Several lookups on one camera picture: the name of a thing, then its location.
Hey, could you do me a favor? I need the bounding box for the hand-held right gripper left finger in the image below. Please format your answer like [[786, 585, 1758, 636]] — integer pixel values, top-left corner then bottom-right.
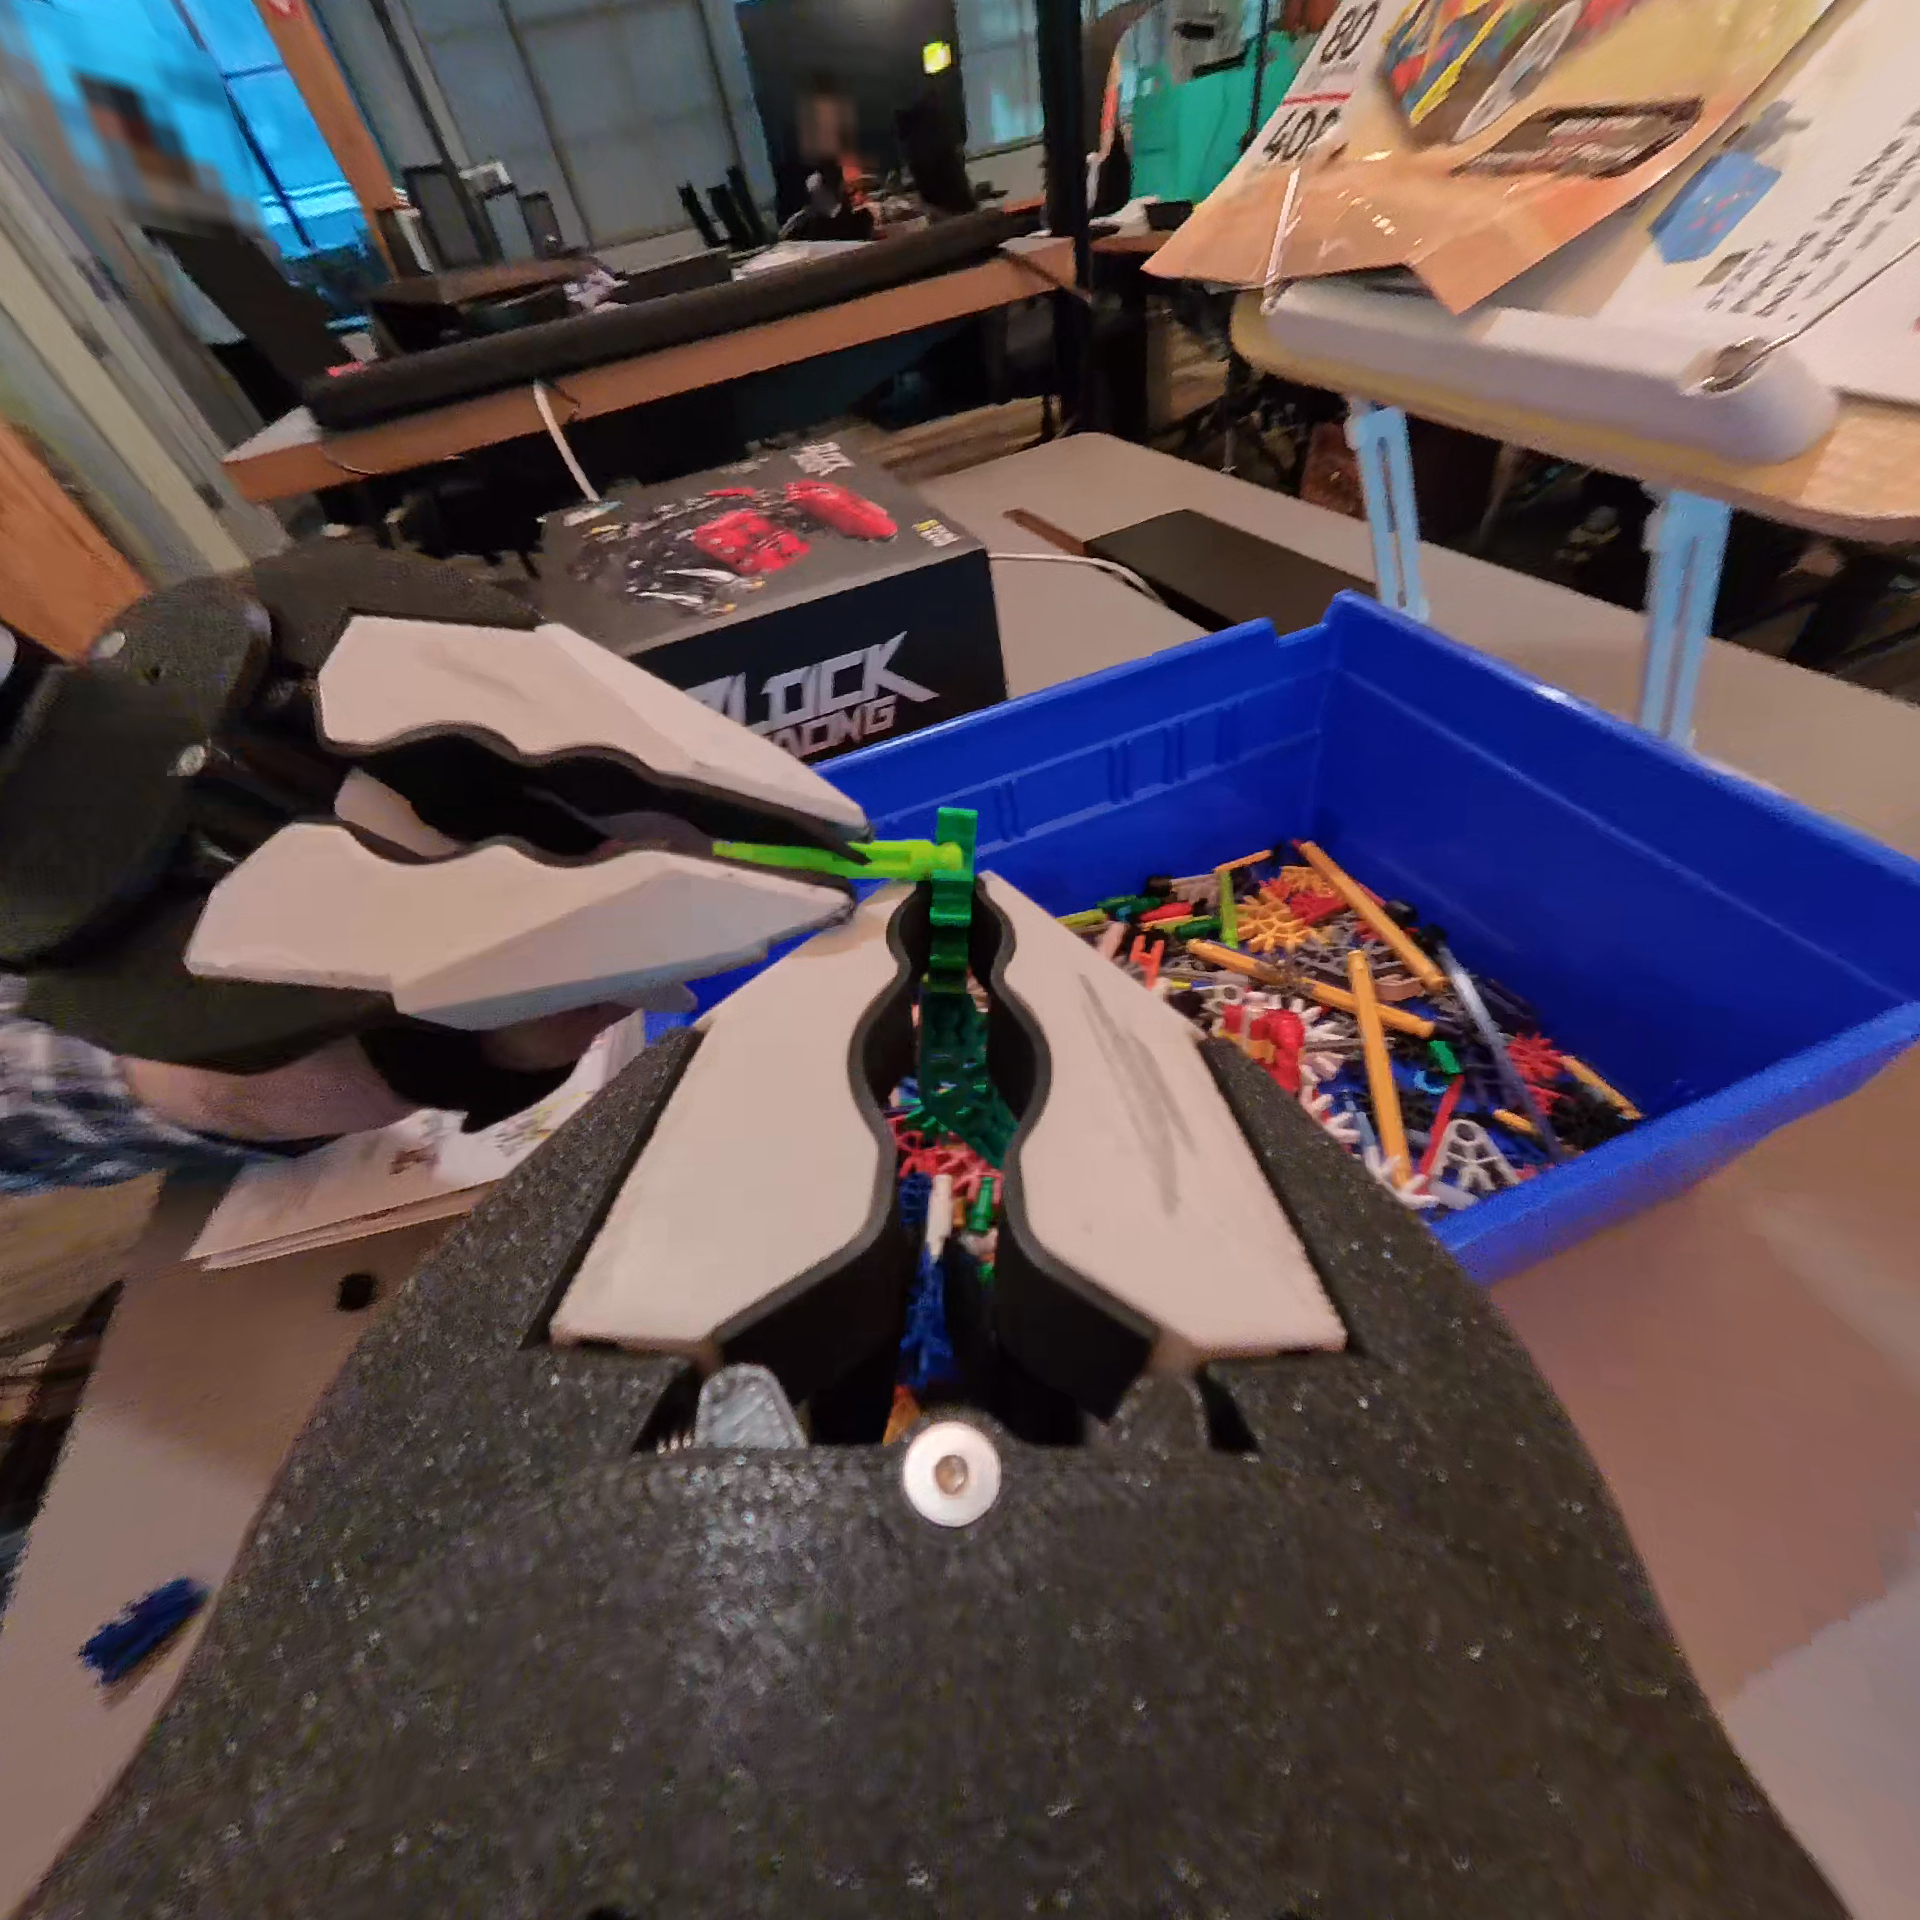
[[544, 873, 929, 1359]]

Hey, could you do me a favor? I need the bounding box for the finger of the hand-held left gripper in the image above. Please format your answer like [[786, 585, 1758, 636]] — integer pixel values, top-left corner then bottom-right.
[[312, 616, 875, 848], [182, 816, 857, 1038]]

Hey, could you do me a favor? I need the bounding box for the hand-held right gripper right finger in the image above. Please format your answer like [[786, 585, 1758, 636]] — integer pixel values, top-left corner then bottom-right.
[[977, 873, 1348, 1368]]

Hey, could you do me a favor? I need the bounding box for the dark green toy connector piece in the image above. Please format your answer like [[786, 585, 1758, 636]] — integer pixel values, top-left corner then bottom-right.
[[897, 804, 1022, 1187]]

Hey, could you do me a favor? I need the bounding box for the green toy rod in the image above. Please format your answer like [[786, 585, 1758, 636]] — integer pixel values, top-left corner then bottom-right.
[[716, 811, 977, 895]]

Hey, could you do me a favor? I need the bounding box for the person's left forearm plaid sleeve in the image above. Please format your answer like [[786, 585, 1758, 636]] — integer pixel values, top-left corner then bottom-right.
[[0, 985, 188, 1203]]

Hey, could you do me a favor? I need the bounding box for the person's left hand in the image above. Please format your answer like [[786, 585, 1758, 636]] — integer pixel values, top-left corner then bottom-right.
[[91, 1008, 639, 1155]]

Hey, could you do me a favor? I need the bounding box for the pile of colourful toy pieces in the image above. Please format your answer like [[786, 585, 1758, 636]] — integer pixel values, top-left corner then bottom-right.
[[890, 842, 1647, 1414]]

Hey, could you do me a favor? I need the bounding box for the black box with red print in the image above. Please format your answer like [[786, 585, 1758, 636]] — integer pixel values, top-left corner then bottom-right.
[[536, 458, 1008, 788]]

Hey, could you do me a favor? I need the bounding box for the wooden office desk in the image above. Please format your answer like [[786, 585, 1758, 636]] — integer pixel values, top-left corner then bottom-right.
[[226, 235, 1089, 513]]

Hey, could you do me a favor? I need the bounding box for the paper sheet on table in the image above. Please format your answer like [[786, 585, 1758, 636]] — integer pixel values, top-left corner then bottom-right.
[[188, 1023, 648, 1272]]

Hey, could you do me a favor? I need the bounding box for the blue plastic bin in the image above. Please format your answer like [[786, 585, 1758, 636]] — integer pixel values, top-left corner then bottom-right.
[[648, 592, 1920, 1287]]

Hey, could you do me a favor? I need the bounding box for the black flat tablet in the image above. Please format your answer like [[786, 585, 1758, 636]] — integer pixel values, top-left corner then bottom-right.
[[1089, 505, 1383, 638]]

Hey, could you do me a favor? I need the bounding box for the black computer monitor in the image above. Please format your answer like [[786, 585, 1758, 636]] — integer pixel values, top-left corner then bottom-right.
[[737, 0, 980, 218]]

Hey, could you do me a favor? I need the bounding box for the black metal pole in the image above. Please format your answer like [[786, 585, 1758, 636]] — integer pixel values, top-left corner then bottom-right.
[[1031, 0, 1100, 444]]

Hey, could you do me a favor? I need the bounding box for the small blue toy piece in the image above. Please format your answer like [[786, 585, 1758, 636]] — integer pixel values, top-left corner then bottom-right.
[[80, 1580, 212, 1690]]

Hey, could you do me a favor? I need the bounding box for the tilted board stand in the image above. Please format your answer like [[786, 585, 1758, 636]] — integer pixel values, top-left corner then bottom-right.
[[1233, 273, 1920, 753]]

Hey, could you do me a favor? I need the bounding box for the colourful toy package bag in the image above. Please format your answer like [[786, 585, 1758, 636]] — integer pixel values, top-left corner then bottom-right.
[[1151, 0, 1834, 318]]

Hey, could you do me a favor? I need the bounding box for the white instruction sheet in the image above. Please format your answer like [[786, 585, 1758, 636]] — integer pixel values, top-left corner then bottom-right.
[[1592, 0, 1920, 407]]

